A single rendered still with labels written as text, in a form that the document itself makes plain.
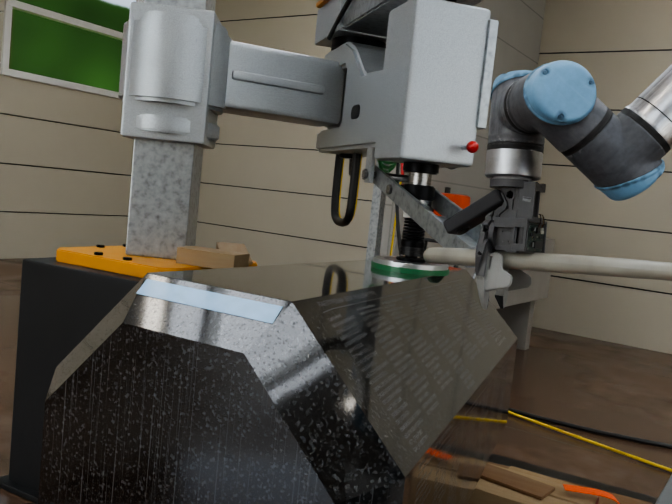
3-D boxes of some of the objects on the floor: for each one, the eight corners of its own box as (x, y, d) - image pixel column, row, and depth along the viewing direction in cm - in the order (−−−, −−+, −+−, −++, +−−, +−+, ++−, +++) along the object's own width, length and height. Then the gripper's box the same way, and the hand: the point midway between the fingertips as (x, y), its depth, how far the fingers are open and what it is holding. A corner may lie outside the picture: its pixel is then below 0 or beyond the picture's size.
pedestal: (-8, 485, 222) (6, 257, 215) (139, 431, 280) (153, 251, 274) (147, 552, 192) (169, 290, 185) (276, 477, 250) (295, 275, 244)
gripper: (523, 176, 105) (510, 315, 106) (557, 185, 114) (546, 313, 115) (474, 176, 111) (462, 307, 112) (510, 184, 120) (499, 306, 120)
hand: (490, 300), depth 115 cm, fingers closed on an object, 5 cm apart
